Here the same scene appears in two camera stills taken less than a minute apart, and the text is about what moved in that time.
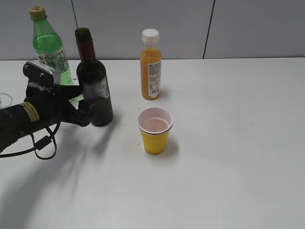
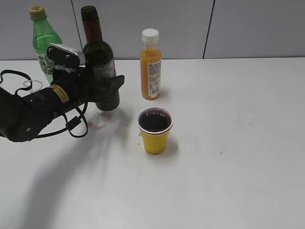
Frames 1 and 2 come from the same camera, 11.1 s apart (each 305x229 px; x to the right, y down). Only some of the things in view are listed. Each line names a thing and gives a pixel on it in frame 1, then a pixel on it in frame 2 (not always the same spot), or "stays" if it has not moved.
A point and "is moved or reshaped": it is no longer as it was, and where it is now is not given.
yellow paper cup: [155, 123] stays
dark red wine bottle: [92, 81] is moved or reshaped
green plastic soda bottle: [49, 47] stays
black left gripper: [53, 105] to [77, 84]
